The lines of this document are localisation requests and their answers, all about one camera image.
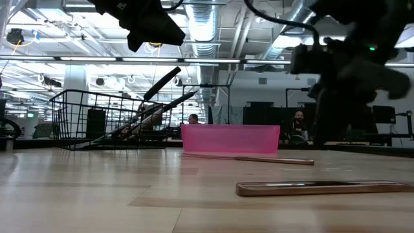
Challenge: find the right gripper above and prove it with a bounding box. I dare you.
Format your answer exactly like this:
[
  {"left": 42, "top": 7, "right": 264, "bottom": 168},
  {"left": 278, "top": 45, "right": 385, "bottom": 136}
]
[{"left": 290, "top": 37, "right": 411, "bottom": 107}]

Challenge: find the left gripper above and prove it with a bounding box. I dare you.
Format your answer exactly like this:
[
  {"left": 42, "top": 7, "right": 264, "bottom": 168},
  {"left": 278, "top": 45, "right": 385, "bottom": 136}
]
[{"left": 87, "top": 0, "right": 187, "bottom": 52}]

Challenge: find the black slotted spatula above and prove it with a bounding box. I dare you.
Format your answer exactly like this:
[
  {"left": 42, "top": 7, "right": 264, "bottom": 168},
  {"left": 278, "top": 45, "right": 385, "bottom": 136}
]
[{"left": 137, "top": 66, "right": 182, "bottom": 113}]

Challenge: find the square black spatula steel handle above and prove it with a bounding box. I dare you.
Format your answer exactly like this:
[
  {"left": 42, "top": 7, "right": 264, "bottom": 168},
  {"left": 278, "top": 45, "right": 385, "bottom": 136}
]
[{"left": 129, "top": 91, "right": 198, "bottom": 134}]

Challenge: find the copper table knife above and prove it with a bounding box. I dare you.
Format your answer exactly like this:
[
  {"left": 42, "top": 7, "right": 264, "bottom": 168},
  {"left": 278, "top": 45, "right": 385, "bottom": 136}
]
[
  {"left": 235, "top": 180, "right": 414, "bottom": 197},
  {"left": 180, "top": 151, "right": 315, "bottom": 166}
]

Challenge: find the black partition panel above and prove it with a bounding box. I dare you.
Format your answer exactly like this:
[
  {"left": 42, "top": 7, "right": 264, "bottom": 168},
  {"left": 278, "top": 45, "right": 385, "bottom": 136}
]
[{"left": 242, "top": 106, "right": 292, "bottom": 126}]

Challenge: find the pink plastic bin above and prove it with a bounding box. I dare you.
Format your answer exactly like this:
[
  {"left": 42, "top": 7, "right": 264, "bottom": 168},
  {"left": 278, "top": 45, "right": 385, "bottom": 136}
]
[{"left": 180, "top": 124, "right": 281, "bottom": 154}]

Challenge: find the silver spiral ceiling duct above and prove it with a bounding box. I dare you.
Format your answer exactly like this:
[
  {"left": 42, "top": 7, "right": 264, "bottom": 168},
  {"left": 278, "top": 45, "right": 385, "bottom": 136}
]
[
  {"left": 258, "top": 0, "right": 324, "bottom": 62},
  {"left": 186, "top": 0, "right": 224, "bottom": 87}
]

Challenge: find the long ceiling light rail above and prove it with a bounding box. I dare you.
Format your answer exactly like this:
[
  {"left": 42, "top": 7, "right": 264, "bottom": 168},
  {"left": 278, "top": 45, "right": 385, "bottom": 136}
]
[{"left": 0, "top": 55, "right": 414, "bottom": 68}]

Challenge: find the black gantry frame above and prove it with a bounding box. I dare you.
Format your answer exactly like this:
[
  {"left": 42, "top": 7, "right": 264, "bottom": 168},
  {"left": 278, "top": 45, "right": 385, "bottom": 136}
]
[{"left": 285, "top": 87, "right": 316, "bottom": 113}]

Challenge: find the black metal table frame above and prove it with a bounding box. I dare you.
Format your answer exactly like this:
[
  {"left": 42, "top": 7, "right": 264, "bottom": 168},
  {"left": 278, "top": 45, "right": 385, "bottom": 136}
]
[{"left": 0, "top": 137, "right": 414, "bottom": 159}]

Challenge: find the black wire basket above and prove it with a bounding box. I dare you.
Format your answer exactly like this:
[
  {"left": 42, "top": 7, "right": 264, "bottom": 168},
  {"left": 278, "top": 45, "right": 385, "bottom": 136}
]
[{"left": 48, "top": 89, "right": 175, "bottom": 150}]

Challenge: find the black ceiling cable reel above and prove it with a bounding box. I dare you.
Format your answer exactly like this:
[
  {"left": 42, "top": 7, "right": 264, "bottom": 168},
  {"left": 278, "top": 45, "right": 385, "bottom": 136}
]
[{"left": 5, "top": 28, "right": 26, "bottom": 46}]

